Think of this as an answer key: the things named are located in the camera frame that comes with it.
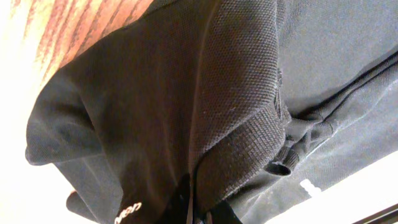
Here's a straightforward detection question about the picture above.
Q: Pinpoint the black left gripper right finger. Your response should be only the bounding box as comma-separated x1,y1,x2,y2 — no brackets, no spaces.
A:
203,201,243,224

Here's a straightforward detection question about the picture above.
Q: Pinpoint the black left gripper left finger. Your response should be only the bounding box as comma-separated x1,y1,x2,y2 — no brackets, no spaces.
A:
161,177,194,224

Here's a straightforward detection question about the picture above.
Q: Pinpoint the black t-shirt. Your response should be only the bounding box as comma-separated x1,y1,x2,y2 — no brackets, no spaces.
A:
25,0,397,223

